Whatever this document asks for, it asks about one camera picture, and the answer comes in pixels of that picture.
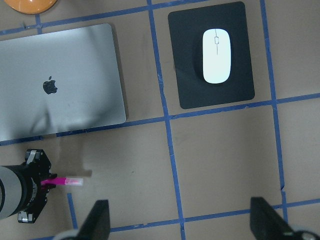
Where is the white computer mouse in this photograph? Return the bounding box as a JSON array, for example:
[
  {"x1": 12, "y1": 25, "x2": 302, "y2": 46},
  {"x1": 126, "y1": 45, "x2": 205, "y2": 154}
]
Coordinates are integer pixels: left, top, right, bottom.
[{"x1": 202, "y1": 28, "x2": 232, "y2": 84}]

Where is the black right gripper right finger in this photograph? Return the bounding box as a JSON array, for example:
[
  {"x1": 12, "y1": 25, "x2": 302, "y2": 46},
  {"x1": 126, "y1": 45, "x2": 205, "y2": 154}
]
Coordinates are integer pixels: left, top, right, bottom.
[{"x1": 250, "y1": 197, "x2": 296, "y2": 240}]

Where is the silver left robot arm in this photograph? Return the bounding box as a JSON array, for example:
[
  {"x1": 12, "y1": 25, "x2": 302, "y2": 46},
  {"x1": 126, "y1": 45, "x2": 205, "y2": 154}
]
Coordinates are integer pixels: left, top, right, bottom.
[{"x1": 0, "y1": 149, "x2": 57, "y2": 224}]

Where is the silver apple laptop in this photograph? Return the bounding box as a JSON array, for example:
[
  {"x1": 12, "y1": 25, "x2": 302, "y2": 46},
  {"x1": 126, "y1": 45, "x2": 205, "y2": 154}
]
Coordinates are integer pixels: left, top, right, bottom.
[{"x1": 0, "y1": 23, "x2": 126, "y2": 141}]

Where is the black mousepad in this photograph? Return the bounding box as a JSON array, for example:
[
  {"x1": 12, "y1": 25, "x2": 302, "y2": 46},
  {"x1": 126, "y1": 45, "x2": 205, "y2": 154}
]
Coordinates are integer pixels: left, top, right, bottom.
[{"x1": 168, "y1": 1, "x2": 255, "y2": 109}]

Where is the pink and white pen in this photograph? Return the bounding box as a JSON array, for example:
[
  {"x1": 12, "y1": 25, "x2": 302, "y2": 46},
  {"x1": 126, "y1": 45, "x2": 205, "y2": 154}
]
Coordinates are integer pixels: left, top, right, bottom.
[{"x1": 41, "y1": 177, "x2": 84, "y2": 187}]

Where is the orange desk lamp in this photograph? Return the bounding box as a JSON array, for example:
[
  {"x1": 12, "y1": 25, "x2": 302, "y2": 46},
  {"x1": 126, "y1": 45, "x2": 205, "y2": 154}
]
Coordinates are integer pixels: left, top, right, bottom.
[{"x1": 4, "y1": 0, "x2": 57, "y2": 15}]

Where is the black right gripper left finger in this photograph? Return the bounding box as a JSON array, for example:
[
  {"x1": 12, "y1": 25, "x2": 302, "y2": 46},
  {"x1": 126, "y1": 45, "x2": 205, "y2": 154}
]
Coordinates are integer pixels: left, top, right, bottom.
[{"x1": 76, "y1": 199, "x2": 111, "y2": 240}]

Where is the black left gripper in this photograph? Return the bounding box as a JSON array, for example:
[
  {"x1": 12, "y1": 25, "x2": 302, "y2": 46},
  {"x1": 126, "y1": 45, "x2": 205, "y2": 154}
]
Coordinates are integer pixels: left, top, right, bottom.
[{"x1": 17, "y1": 149, "x2": 57, "y2": 224}]

